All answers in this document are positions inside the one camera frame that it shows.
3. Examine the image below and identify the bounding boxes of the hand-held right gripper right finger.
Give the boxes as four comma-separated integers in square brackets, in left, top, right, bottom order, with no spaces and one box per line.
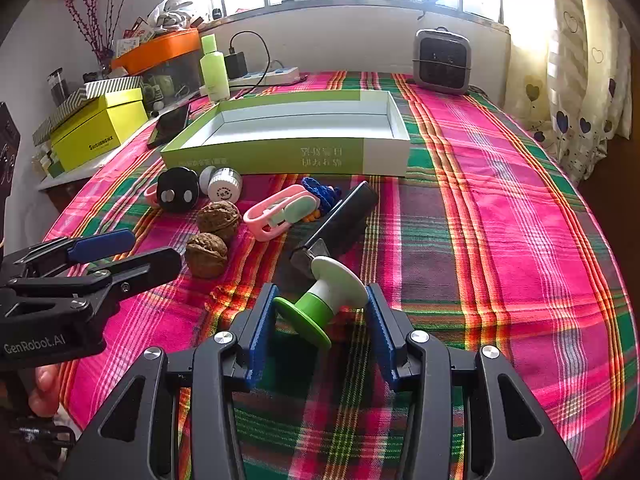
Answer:
[364,283,583,480]

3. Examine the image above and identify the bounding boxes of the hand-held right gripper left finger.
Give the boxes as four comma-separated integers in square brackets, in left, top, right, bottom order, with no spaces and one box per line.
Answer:
[60,282,281,480]

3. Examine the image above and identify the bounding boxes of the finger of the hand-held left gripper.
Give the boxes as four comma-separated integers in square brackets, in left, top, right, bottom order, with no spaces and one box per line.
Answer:
[0,247,182,322]
[0,228,137,281]

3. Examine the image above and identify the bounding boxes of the brown walnut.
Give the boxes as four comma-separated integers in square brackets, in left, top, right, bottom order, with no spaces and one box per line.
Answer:
[196,201,242,245]
[185,232,229,279]

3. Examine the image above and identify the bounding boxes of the green white plastic spool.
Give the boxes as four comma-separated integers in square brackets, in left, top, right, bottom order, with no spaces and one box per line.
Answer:
[273,256,369,351]

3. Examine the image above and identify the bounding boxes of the black round cartoon toy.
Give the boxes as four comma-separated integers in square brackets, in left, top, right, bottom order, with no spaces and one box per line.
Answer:
[156,167,200,212]

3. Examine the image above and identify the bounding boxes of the small white round jar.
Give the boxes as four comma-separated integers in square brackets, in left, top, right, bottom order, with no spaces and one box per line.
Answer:
[207,167,243,203]

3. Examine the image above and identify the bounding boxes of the pink mint clip set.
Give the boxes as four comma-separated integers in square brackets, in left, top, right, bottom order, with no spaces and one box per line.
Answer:
[243,185,321,242]

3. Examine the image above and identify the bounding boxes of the black silver flashlight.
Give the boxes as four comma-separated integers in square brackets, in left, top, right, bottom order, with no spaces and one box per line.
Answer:
[290,181,379,277]

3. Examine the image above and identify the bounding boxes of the blue braided cord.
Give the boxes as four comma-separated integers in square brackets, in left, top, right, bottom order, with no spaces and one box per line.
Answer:
[300,176,343,223]

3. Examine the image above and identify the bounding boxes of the green white cardboard box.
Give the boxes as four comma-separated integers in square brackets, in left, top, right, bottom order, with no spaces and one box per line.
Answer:
[160,89,412,177]

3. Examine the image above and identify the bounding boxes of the person's left hand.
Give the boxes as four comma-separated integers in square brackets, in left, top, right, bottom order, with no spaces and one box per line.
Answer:
[27,364,62,418]

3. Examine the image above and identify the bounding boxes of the yellow cardboard box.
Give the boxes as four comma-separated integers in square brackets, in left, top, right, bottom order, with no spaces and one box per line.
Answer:
[50,87,149,173]

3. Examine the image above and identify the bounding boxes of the dark brown patterned box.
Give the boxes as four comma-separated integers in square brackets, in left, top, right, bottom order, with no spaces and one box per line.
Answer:
[0,102,21,196]

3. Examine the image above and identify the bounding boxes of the black smartphone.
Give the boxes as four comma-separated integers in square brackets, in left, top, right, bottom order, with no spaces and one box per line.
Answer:
[147,104,192,149]

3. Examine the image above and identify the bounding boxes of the striped gift box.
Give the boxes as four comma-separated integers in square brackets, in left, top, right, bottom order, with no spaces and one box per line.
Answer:
[32,76,144,146]

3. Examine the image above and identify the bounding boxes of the dark glass jar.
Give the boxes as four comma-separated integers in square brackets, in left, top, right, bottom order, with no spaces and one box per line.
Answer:
[47,67,70,106]

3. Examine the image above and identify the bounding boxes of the clear storage tank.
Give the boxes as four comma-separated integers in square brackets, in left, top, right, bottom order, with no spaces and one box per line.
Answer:
[141,52,203,101]

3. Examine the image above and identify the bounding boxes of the orange box lid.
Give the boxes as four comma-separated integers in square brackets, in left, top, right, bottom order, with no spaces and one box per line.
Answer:
[111,28,202,76]

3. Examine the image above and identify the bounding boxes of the light green bottle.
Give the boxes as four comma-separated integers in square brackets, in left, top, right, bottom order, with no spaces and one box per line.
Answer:
[200,34,231,104]

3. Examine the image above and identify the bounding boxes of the pile of paper packets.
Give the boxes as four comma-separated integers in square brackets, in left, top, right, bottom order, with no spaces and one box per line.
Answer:
[116,16,156,58]

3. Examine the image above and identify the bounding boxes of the black charger adapter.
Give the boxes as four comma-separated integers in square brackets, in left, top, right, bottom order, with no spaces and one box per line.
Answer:
[224,50,248,80]

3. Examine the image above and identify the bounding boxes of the dried red flower branches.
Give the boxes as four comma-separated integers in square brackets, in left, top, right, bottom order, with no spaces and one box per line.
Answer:
[64,0,141,68]

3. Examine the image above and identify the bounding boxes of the white plastic bag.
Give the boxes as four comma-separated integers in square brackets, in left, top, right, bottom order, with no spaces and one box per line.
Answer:
[150,0,196,31]

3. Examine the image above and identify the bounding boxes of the white power strip with charger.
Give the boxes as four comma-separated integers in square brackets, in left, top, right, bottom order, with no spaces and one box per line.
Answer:
[172,31,301,111]

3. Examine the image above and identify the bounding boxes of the grey space heater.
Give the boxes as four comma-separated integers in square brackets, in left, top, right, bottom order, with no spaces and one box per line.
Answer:
[412,26,474,96]

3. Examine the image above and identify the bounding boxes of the heart print curtain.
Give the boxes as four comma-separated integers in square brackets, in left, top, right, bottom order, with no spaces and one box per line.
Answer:
[505,0,633,186]

